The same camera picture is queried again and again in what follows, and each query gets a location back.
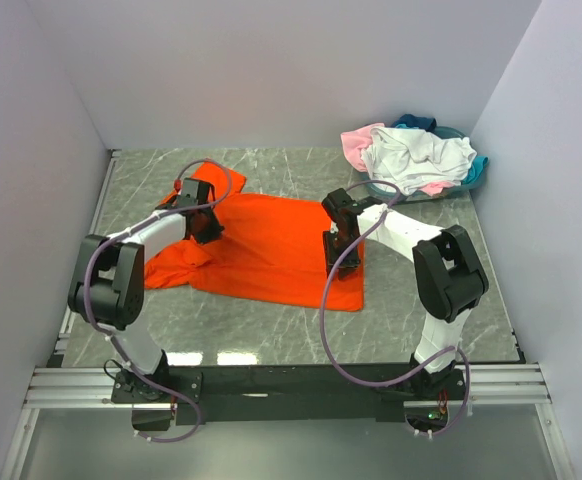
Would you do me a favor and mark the teal plastic basket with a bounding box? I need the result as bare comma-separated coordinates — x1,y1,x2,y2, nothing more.
360,124,477,206

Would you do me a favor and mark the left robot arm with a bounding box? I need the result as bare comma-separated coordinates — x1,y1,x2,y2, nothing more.
67,178,224,402

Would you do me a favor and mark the dark blue t shirt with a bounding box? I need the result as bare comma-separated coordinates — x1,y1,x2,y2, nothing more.
391,114,437,132

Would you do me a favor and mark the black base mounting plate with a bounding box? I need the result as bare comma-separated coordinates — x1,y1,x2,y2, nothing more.
111,363,467,431

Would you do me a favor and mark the pink t shirt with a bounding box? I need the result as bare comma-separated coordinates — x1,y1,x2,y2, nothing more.
341,123,467,196

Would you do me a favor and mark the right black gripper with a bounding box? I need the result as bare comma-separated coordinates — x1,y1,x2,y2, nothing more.
322,230,361,281

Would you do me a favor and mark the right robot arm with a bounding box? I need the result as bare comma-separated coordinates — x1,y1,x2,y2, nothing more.
319,188,489,399

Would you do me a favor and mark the orange t shirt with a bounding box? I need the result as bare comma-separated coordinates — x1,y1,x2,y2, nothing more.
144,163,364,312

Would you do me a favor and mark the teal t shirt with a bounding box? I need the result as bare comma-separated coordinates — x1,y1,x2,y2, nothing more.
461,156,489,190

